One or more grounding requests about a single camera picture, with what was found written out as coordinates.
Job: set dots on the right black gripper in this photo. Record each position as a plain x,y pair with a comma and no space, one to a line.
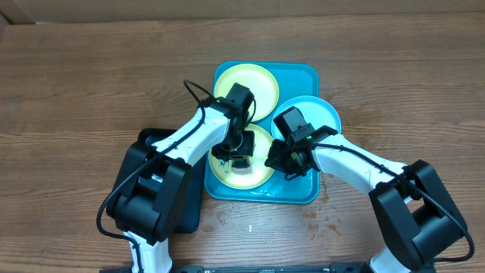
279,164

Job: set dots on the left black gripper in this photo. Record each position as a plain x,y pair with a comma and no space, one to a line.
248,149

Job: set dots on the yellow-rimmed plate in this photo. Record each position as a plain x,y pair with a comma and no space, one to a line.
260,81
260,173

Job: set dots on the light blue plate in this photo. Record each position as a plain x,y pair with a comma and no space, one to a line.
315,111

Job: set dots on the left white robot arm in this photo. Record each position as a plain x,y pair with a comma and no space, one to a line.
148,196

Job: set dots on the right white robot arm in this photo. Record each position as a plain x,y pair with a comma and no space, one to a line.
417,217

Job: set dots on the teal plastic tray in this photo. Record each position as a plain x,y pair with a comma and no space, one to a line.
293,80

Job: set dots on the black plastic tray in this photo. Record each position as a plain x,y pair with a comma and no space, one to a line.
189,220

